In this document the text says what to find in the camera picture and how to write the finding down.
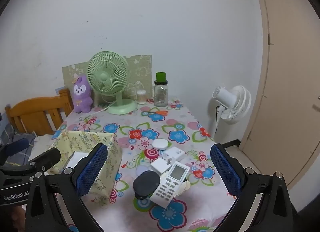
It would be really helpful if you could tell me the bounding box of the white square adapter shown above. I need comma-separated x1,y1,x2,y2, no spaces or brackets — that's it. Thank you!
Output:
150,158,173,174

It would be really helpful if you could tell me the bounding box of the floral tablecloth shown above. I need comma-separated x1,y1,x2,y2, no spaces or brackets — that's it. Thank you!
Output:
27,98,240,232

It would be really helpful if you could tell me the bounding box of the yellow fabric storage box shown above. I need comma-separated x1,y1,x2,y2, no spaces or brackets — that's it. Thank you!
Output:
46,130,123,199

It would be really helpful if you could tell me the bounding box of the cream round compact mirror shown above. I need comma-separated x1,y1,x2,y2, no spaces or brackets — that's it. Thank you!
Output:
175,181,192,195

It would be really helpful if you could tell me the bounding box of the glass jar with green lid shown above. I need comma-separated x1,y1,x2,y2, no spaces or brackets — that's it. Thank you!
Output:
153,72,169,108

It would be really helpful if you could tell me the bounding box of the blue plaid quilt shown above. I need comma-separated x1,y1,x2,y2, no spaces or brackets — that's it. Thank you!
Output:
0,119,38,166

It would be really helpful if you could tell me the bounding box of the cotton swab container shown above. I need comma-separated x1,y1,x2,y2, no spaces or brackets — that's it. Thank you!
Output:
136,90,146,105

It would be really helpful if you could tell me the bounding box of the white cube charger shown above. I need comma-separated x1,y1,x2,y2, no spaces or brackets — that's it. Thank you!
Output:
162,146,187,164

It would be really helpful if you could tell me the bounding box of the black fan cable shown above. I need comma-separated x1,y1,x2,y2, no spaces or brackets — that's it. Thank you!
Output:
215,106,221,135

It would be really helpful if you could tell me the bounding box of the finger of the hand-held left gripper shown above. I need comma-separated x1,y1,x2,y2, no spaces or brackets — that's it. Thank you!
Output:
0,137,29,165
26,148,62,175

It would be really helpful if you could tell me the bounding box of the white earbuds case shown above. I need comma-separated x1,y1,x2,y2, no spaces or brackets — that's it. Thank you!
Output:
152,138,166,150

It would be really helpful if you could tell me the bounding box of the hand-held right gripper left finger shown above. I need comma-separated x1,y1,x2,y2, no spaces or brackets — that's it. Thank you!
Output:
24,143,108,232

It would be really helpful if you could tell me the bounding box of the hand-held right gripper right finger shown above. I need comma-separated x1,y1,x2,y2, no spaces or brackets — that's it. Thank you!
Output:
210,143,297,232

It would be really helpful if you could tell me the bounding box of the white pillow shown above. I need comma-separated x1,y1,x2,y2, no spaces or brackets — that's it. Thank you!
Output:
29,133,60,162

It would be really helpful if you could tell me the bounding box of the purple plush toy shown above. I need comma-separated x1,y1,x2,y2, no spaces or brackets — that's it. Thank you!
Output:
72,74,94,114

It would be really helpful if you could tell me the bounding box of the black round holder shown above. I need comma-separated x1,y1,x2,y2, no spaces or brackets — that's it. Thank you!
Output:
132,171,161,199

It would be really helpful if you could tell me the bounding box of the green desk fan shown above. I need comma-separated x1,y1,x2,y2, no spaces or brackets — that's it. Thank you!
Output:
87,51,137,115

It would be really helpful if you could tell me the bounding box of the white standing fan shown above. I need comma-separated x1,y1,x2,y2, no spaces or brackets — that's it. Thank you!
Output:
209,85,252,142

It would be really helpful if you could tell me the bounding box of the white fan cable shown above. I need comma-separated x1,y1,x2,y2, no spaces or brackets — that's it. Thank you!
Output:
93,102,118,117

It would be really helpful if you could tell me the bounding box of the white remote control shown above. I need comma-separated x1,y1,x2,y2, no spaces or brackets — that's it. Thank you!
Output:
149,161,190,209

